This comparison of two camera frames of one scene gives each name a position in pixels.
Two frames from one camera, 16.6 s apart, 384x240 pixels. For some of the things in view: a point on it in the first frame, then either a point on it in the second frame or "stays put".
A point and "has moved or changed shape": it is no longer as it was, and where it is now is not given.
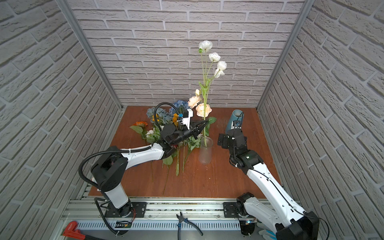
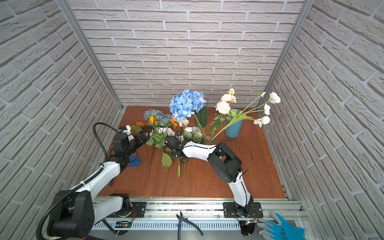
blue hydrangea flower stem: (180, 106) has moved or changed shape
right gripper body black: (229, 147) -> (176, 153)
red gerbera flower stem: (167, 161) stays put
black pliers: (182, 219) stays put
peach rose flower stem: (202, 110) -> (224, 109)
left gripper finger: (197, 130) -> (140, 139)
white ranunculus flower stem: (212, 68) -> (236, 116)
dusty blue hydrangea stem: (162, 114) stays put
